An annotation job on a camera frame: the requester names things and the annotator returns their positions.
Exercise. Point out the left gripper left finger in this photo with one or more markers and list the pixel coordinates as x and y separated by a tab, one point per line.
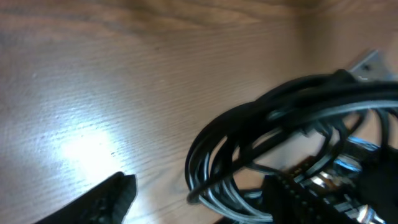
107	203

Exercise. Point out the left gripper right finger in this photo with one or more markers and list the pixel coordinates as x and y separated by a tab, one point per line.
278	200

